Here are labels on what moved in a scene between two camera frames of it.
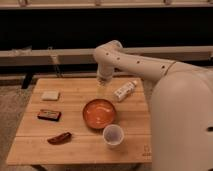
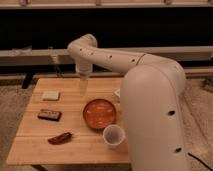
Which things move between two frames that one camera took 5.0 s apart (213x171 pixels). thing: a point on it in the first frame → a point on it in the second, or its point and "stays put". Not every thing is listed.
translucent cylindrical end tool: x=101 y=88 → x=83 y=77
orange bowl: x=99 y=113 stays put
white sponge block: x=50 y=95 stays put
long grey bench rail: x=85 y=56 stays put
